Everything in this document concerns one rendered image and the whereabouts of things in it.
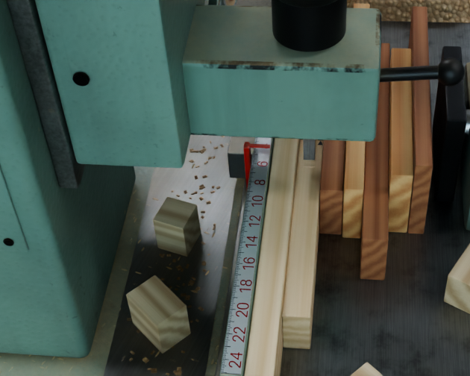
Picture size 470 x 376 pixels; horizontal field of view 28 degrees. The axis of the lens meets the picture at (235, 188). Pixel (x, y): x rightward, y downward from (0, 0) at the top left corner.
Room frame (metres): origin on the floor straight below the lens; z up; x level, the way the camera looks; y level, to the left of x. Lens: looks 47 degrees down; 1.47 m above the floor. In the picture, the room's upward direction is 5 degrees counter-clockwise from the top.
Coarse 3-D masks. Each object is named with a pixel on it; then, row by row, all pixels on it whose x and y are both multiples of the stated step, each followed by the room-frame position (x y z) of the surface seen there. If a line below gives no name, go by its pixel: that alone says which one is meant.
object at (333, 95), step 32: (192, 32) 0.54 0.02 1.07; (224, 32) 0.54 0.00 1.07; (256, 32) 0.53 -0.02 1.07; (352, 32) 0.52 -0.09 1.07; (192, 64) 0.50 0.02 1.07; (224, 64) 0.50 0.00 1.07; (256, 64) 0.50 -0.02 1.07; (288, 64) 0.49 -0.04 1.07; (320, 64) 0.49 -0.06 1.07; (352, 64) 0.49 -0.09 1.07; (192, 96) 0.50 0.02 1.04; (224, 96) 0.50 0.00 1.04; (256, 96) 0.50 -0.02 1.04; (288, 96) 0.49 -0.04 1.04; (320, 96) 0.49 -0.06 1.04; (352, 96) 0.48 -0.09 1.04; (192, 128) 0.51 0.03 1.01; (224, 128) 0.50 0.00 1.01; (256, 128) 0.50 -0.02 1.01; (288, 128) 0.49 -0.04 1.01; (320, 128) 0.49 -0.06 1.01; (352, 128) 0.48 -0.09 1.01
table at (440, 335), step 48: (432, 48) 0.71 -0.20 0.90; (432, 96) 0.64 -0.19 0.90; (432, 144) 0.58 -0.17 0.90; (432, 192) 0.52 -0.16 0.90; (336, 240) 0.48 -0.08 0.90; (432, 240) 0.47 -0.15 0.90; (336, 288) 0.43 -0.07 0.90; (384, 288) 0.43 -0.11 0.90; (432, 288) 0.42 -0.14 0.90; (336, 336) 0.39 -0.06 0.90; (384, 336) 0.38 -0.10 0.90; (432, 336) 0.38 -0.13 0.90
